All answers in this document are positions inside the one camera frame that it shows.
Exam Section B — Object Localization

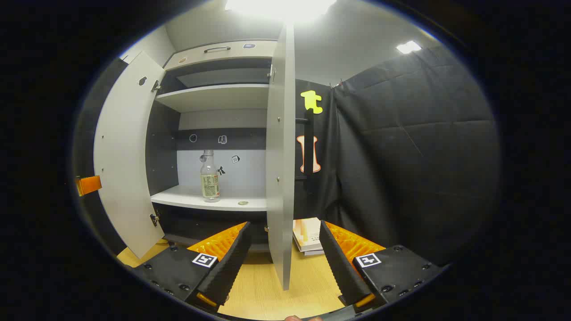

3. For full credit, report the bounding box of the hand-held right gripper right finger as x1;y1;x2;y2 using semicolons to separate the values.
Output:
319;220;447;315

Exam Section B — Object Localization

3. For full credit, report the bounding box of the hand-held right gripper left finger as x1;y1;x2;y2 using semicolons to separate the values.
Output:
132;222;252;313

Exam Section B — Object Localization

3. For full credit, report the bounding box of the grey cabinet door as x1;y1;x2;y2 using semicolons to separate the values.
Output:
93;50;166;260
265;25;296;291

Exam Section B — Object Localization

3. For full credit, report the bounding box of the clear plastic bottle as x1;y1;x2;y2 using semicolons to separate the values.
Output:
199;150;221;202

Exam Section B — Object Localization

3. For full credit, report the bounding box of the grey cabinet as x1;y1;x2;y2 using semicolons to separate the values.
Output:
145;39;279;263

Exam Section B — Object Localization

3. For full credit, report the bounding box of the grey cabinet shelf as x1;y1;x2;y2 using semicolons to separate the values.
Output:
155;84;270;113

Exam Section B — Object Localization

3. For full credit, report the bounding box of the grey cabinet drawer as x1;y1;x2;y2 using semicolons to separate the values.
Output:
164;39;278;72

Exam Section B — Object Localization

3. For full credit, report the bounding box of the beige book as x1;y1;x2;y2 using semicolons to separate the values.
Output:
292;217;324;253

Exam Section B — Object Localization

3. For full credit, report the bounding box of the black backdrop cloth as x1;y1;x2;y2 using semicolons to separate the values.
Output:
294;45;500;268

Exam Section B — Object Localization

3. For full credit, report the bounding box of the black door handle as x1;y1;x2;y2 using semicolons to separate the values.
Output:
295;109;315;181

